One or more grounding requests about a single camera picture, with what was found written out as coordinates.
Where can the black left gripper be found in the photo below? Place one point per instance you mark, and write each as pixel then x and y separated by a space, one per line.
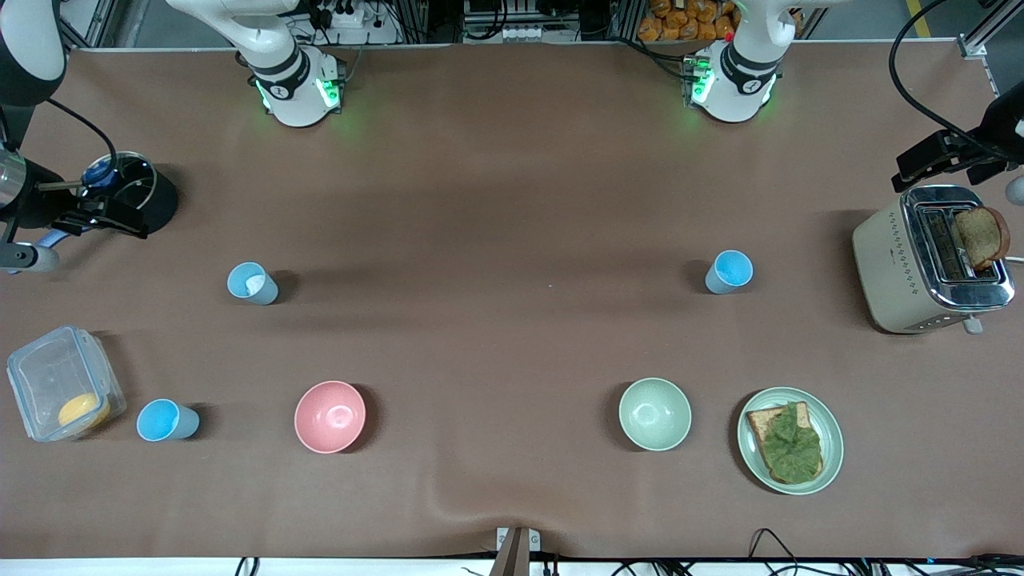
pixel 999 126

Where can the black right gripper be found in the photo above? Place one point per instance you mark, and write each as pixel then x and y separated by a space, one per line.
pixel 38 198

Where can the blue plastic cup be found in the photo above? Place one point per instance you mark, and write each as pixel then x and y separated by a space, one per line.
pixel 164 420
pixel 260 292
pixel 730 270

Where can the dark brown bread slice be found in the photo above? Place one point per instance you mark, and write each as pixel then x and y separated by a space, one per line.
pixel 980 236

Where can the cream and chrome toaster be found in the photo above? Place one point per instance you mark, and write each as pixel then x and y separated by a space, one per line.
pixel 888 264

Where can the white tissue wad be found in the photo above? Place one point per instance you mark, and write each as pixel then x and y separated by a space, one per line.
pixel 255 282

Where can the clear lidded plastic container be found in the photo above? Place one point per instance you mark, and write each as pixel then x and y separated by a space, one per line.
pixel 48 376

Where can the yellow round food piece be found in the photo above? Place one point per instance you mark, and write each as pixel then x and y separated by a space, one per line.
pixel 82 412

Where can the pale green plate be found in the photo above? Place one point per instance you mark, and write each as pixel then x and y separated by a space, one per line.
pixel 832 436

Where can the pink bowl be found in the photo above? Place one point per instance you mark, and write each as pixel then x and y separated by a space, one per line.
pixel 330 418

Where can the bread rolls crate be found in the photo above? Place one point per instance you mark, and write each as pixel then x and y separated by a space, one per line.
pixel 684 20

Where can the white power strip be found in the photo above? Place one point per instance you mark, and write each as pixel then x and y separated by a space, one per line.
pixel 344 16
pixel 526 33

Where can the green lettuce leaf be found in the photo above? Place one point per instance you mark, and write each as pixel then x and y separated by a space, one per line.
pixel 792 444

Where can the pale toast slice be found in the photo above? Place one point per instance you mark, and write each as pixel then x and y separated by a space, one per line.
pixel 760 424

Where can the pale green bowl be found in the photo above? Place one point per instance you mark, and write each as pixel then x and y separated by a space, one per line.
pixel 654 414

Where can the brown table mat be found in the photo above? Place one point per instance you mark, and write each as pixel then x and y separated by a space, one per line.
pixel 512 240

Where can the aluminium frame bracket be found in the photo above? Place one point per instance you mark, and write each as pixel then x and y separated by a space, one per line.
pixel 974 44

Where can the metal camera mount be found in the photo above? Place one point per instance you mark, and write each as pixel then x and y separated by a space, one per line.
pixel 517 550

